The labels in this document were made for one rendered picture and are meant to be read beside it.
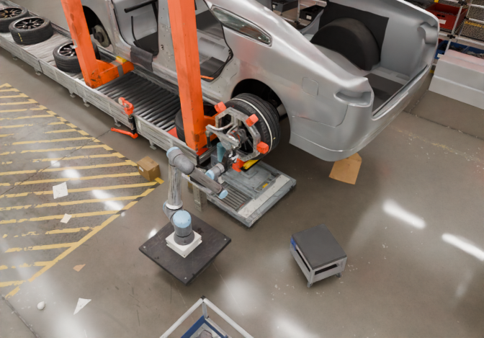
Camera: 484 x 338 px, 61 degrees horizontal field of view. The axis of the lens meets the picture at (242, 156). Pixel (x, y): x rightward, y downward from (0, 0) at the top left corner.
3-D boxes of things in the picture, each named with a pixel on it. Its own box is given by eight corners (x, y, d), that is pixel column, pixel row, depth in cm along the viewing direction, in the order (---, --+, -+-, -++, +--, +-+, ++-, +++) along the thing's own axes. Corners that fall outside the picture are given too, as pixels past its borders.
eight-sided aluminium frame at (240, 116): (260, 165, 416) (261, 121, 381) (256, 169, 412) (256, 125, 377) (220, 143, 443) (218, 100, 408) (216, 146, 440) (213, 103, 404)
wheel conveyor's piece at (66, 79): (127, 79, 659) (123, 57, 633) (80, 102, 610) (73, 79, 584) (92, 60, 709) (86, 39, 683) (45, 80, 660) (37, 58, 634)
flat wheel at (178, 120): (239, 123, 522) (238, 107, 507) (215, 154, 477) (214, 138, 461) (193, 111, 543) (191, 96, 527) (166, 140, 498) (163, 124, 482)
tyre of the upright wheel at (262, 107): (267, 160, 446) (291, 125, 394) (253, 171, 433) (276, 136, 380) (225, 119, 459) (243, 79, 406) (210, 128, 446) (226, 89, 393)
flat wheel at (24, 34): (22, 28, 746) (17, 15, 731) (59, 27, 746) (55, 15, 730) (6, 45, 696) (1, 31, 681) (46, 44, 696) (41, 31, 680)
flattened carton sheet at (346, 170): (363, 156, 513) (363, 154, 511) (354, 185, 475) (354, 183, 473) (339, 150, 522) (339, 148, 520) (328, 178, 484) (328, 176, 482)
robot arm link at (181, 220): (179, 238, 359) (177, 225, 348) (171, 226, 370) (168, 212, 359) (194, 232, 365) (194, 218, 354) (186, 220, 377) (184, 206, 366)
